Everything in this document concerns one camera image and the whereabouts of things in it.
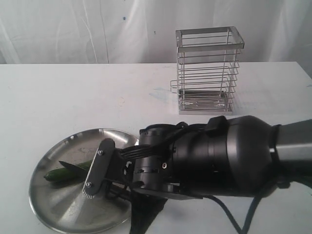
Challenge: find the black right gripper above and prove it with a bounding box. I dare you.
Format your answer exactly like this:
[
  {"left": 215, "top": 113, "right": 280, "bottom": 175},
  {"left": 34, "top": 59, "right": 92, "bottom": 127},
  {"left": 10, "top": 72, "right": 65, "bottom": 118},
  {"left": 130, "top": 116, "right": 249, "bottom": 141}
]
[{"left": 107, "top": 124, "right": 180, "bottom": 195}]

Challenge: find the black kitchen knife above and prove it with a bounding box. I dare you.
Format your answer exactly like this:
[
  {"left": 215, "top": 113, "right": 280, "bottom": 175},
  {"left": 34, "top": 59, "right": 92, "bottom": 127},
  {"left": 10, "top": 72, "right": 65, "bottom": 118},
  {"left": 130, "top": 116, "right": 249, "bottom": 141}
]
[{"left": 59, "top": 161, "right": 89, "bottom": 177}]

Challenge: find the green cucumber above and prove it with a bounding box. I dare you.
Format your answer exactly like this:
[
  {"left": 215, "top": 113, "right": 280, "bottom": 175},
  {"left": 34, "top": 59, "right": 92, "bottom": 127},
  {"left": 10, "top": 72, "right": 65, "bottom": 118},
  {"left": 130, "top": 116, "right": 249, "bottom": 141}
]
[{"left": 43, "top": 160, "right": 92, "bottom": 183}]

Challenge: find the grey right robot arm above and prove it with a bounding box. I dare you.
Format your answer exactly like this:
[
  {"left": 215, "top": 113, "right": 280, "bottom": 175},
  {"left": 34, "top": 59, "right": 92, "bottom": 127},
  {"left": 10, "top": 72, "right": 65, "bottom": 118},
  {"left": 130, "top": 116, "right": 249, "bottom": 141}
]
[{"left": 105, "top": 116, "right": 312, "bottom": 200}]

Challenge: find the round stainless steel plate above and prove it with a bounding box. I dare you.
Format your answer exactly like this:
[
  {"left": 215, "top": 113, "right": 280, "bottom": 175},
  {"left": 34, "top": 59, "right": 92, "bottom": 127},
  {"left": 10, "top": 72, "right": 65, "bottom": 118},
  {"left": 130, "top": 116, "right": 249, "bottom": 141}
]
[{"left": 29, "top": 128, "right": 138, "bottom": 234}]

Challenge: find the white backdrop curtain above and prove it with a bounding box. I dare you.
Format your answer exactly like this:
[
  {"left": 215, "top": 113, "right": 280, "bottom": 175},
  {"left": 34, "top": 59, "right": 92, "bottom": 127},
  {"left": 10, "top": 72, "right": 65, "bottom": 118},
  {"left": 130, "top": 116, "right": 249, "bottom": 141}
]
[{"left": 0, "top": 0, "right": 312, "bottom": 64}]

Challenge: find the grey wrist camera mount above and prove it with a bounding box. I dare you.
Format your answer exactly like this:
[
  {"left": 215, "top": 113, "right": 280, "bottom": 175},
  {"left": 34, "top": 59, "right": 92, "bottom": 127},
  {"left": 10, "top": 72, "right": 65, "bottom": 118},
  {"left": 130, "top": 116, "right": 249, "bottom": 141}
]
[{"left": 82, "top": 138, "right": 115, "bottom": 199}]

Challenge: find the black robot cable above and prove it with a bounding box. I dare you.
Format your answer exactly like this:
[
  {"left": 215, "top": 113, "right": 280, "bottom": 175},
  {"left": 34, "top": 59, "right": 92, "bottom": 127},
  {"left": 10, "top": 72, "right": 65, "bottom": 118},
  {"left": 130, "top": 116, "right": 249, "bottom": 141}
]
[{"left": 204, "top": 180, "right": 312, "bottom": 234}]

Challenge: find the chrome wire utensil rack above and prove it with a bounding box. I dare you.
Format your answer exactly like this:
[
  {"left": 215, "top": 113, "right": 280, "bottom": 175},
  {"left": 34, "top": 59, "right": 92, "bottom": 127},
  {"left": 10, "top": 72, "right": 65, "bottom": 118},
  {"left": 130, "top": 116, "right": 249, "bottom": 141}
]
[{"left": 170, "top": 26, "right": 245, "bottom": 115}]

